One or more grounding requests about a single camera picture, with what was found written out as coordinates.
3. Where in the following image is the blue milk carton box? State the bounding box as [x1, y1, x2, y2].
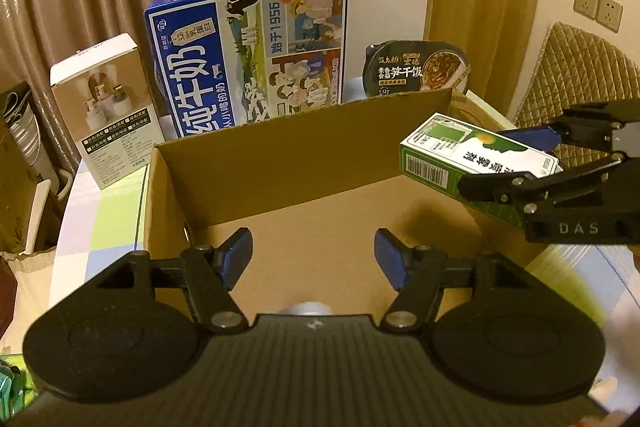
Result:
[144, 0, 348, 138]

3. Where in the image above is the checked tablecloth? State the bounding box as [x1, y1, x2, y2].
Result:
[46, 76, 640, 413]

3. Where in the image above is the cardboard boxes pile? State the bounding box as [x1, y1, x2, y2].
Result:
[1, 82, 62, 255]

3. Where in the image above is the wall socket plate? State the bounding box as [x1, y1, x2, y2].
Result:
[573, 0, 624, 32]

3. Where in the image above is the quilted brown chair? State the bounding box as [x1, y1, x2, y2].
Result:
[513, 20, 640, 170]

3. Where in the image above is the green white medicine box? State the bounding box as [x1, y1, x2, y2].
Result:
[399, 113, 561, 229]

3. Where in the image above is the brown cardboard box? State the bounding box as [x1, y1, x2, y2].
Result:
[143, 90, 539, 317]

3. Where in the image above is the black instant rice bowl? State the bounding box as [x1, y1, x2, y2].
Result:
[362, 40, 471, 98]

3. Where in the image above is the white beige product box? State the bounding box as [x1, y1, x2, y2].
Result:
[50, 34, 164, 190]

